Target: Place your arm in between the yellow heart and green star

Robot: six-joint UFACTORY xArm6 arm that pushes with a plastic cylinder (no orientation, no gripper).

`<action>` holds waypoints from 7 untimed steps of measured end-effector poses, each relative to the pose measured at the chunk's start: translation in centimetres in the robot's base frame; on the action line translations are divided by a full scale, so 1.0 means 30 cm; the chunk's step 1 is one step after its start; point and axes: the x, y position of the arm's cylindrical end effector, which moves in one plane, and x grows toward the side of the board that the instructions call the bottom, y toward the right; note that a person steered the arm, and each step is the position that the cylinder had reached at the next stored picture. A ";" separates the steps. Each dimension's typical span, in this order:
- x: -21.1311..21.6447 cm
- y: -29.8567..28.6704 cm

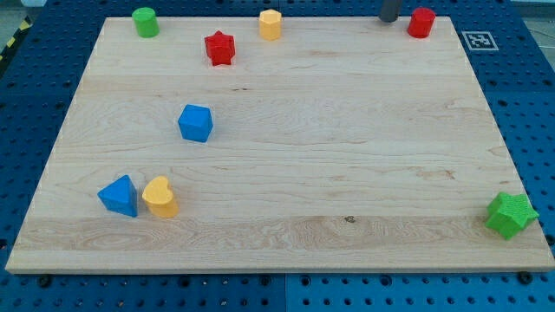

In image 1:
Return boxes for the blue cube block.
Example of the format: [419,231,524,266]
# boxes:
[178,104,213,143]

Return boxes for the red cylinder block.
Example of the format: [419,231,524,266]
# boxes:
[407,7,436,39]

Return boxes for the red star block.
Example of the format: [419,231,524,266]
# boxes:
[205,30,235,66]

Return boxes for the grey cylindrical robot arm tip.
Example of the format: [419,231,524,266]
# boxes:
[378,0,402,23]

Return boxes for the yellow heart block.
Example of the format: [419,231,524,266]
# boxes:
[141,176,179,218]

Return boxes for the green star block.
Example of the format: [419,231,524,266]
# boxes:
[485,192,539,240]

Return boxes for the yellow black hazard tape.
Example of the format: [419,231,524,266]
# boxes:
[1,16,33,64]

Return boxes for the green cylinder block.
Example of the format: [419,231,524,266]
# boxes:
[132,7,160,38]

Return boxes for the yellow hexagon block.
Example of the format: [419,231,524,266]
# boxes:
[258,10,282,41]

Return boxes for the black white fiducial marker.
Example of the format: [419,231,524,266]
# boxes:
[461,30,499,51]

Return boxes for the blue triangle block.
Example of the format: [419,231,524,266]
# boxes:
[97,175,138,218]

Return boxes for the light wooden board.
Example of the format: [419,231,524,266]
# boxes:
[6,16,554,274]

